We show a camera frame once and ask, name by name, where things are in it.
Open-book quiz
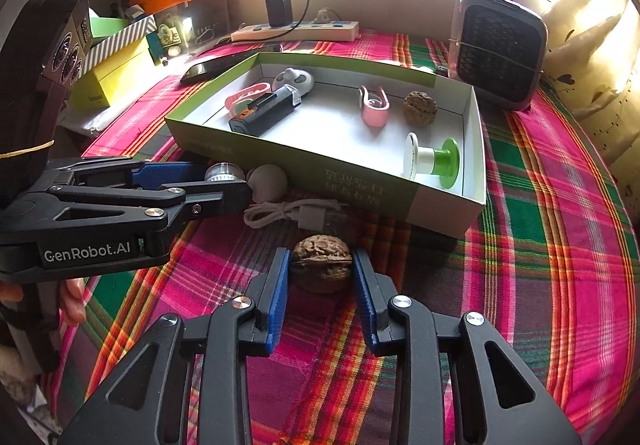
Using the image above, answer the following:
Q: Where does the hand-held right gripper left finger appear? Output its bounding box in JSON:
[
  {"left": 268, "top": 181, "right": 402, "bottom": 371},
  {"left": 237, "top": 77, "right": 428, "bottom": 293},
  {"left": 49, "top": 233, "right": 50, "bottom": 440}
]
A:
[{"left": 59, "top": 246, "right": 292, "bottom": 445}]

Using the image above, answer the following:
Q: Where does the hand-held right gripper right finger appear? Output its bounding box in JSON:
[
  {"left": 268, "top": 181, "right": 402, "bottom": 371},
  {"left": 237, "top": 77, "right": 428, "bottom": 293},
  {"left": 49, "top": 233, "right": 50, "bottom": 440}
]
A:
[{"left": 352, "top": 247, "right": 583, "bottom": 445}]

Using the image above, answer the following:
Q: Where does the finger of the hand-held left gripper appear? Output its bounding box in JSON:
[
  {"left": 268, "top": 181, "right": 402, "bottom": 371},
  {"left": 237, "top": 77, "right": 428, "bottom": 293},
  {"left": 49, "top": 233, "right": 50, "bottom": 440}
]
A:
[
  {"left": 49, "top": 159, "right": 212, "bottom": 190},
  {"left": 4, "top": 178, "right": 252, "bottom": 257}
]

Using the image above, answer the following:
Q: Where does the large brown walnut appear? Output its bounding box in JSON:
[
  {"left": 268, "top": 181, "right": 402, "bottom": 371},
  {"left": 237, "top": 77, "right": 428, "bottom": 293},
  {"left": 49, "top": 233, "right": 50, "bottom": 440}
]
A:
[{"left": 291, "top": 234, "right": 354, "bottom": 295}]

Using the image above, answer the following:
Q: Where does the pink toothed clip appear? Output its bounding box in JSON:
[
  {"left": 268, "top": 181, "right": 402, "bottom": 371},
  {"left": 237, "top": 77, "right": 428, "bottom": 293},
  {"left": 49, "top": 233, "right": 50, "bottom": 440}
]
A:
[{"left": 224, "top": 81, "right": 274, "bottom": 116}]

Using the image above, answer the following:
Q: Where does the black flashlight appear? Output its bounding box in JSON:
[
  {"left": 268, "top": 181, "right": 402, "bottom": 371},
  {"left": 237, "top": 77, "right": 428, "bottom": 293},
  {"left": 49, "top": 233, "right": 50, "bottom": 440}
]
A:
[{"left": 228, "top": 84, "right": 305, "bottom": 136}]

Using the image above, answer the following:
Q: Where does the shallow green cardboard box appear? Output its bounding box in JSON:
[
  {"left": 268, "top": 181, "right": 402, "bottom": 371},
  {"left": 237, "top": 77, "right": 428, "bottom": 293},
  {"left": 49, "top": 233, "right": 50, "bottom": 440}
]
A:
[{"left": 164, "top": 51, "right": 489, "bottom": 240}]

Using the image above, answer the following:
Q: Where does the green and white spool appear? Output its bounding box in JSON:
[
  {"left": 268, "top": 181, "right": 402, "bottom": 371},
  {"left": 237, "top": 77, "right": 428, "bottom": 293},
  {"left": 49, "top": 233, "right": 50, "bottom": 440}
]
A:
[{"left": 402, "top": 132, "right": 460, "bottom": 188}]

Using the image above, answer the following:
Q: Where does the person's left hand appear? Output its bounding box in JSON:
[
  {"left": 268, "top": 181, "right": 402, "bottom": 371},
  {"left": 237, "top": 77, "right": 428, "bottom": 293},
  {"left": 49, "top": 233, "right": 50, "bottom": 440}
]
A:
[{"left": 0, "top": 276, "right": 89, "bottom": 327}]

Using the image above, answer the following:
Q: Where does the small white rounded gadget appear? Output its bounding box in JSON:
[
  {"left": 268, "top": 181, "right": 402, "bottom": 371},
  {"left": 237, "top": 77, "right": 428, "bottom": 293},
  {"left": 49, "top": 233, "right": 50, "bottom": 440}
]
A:
[{"left": 248, "top": 164, "right": 290, "bottom": 204}]

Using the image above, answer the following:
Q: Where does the yellow box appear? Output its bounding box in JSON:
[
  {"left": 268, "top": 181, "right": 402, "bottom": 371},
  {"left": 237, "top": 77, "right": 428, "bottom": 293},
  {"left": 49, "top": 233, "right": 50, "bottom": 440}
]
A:
[{"left": 69, "top": 37, "right": 154, "bottom": 110}]

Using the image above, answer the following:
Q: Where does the striped box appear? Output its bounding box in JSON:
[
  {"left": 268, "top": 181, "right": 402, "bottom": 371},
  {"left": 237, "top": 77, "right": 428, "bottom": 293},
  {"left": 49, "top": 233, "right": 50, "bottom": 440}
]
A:
[{"left": 82, "top": 14, "right": 157, "bottom": 71}]

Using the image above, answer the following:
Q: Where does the black phone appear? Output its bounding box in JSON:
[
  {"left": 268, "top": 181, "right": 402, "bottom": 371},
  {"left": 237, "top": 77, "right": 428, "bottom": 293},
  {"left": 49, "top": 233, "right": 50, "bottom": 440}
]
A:
[{"left": 179, "top": 43, "right": 284, "bottom": 86}]

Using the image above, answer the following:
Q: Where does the clear plastic case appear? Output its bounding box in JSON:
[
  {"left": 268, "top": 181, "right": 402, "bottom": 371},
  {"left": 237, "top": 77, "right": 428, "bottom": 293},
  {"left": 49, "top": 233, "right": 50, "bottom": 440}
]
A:
[{"left": 167, "top": 0, "right": 234, "bottom": 58}]

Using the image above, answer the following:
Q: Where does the white round gadget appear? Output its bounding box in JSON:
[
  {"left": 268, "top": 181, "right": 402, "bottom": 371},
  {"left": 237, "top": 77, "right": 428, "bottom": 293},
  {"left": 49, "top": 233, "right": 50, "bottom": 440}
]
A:
[{"left": 272, "top": 67, "right": 315, "bottom": 99}]

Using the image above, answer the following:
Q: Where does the plaid tablecloth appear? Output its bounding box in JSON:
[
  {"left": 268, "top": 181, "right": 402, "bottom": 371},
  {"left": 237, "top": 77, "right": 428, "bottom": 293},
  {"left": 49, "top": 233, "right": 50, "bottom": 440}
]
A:
[{"left": 39, "top": 27, "right": 640, "bottom": 445}]

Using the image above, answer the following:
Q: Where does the beige power strip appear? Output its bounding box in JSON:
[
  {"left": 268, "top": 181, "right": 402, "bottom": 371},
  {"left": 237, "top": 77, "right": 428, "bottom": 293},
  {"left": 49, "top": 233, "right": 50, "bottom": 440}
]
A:
[{"left": 230, "top": 20, "right": 361, "bottom": 44}]

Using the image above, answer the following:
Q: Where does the small brown walnut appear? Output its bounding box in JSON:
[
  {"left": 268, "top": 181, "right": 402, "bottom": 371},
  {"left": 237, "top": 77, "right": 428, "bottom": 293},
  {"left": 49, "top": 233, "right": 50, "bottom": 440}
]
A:
[{"left": 402, "top": 90, "right": 439, "bottom": 127}]

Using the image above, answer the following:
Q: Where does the small grey heater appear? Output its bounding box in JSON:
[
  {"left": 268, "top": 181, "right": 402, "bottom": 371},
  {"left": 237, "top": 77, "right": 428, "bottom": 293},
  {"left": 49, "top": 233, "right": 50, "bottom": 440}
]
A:
[{"left": 447, "top": 0, "right": 549, "bottom": 112}]

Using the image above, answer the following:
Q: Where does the cream curtain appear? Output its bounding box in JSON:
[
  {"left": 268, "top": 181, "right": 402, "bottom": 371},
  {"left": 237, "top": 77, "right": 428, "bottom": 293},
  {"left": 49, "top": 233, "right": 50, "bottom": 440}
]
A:
[{"left": 539, "top": 0, "right": 640, "bottom": 227}]

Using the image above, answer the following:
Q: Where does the white charging cable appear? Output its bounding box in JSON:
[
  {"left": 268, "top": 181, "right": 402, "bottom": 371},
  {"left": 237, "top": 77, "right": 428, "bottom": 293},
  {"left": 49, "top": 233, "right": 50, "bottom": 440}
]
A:
[{"left": 243, "top": 198, "right": 351, "bottom": 234}]

